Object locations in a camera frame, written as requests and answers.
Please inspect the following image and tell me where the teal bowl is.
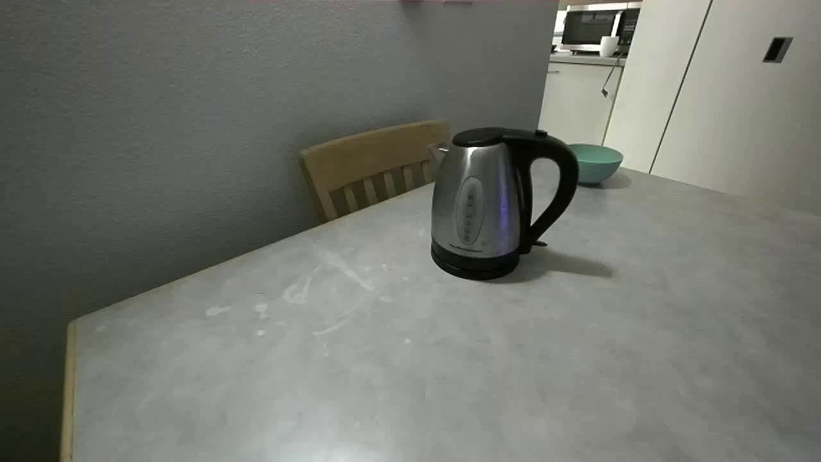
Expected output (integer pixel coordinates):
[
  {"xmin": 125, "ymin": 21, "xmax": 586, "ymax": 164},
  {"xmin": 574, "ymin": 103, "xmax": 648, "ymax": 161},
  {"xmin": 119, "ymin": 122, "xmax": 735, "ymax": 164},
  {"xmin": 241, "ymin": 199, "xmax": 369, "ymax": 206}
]
[{"xmin": 564, "ymin": 140, "xmax": 627, "ymax": 190}]

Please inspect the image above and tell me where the black wall plate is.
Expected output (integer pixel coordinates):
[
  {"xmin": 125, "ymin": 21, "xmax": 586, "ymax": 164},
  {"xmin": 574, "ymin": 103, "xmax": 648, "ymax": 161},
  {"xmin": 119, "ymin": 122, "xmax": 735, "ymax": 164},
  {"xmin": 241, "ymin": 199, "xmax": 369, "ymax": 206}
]
[{"xmin": 762, "ymin": 34, "xmax": 796, "ymax": 66}]

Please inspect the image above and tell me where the wooden chair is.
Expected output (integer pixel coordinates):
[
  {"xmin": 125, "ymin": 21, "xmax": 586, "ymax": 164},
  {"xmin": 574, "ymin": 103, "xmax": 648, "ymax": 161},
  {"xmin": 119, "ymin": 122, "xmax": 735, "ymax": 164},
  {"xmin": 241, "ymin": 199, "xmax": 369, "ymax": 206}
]
[{"xmin": 299, "ymin": 117, "xmax": 454, "ymax": 224}]

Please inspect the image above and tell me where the stainless steel electric kettle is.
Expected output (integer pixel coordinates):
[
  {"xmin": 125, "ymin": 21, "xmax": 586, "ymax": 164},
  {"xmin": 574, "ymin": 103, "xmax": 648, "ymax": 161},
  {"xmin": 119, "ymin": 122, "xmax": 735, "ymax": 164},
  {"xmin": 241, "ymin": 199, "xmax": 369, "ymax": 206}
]
[{"xmin": 428, "ymin": 126, "xmax": 583, "ymax": 282}]

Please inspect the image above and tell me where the white kitchen counter cabinet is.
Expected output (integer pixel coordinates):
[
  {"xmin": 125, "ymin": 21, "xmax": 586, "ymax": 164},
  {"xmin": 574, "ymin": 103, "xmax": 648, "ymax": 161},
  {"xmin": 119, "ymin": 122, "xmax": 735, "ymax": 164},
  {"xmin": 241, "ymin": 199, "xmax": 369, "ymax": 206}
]
[{"xmin": 536, "ymin": 54, "xmax": 628, "ymax": 148}]

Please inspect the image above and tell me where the microwave oven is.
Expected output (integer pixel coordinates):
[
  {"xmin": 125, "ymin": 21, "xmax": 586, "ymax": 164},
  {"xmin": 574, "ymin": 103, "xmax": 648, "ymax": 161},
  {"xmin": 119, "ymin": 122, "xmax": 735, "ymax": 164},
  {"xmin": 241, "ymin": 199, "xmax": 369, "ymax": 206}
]
[{"xmin": 558, "ymin": 3, "xmax": 644, "ymax": 60}]

